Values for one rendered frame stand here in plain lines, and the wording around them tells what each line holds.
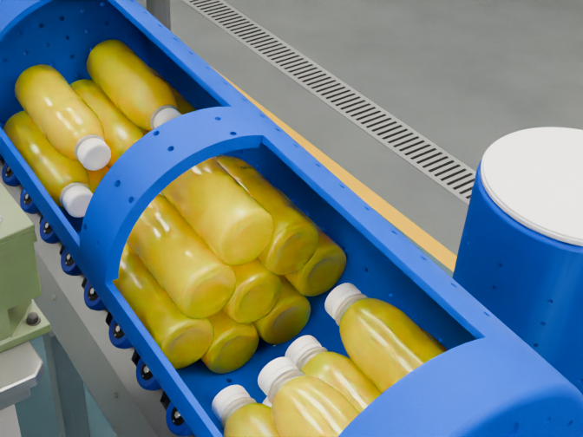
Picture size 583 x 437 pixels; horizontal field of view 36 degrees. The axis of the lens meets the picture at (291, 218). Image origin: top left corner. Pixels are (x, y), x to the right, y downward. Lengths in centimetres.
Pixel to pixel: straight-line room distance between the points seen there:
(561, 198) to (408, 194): 175
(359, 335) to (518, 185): 48
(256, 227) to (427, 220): 198
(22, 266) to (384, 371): 33
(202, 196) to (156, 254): 8
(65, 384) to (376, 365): 92
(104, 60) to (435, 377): 74
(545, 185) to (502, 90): 241
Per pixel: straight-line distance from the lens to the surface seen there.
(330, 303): 89
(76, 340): 122
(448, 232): 284
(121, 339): 108
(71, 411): 172
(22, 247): 76
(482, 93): 362
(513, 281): 125
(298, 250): 97
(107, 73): 124
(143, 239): 97
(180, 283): 91
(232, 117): 96
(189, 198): 94
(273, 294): 99
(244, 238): 92
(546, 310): 126
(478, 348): 72
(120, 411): 113
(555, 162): 132
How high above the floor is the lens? 174
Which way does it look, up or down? 38 degrees down
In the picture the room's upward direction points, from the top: 4 degrees clockwise
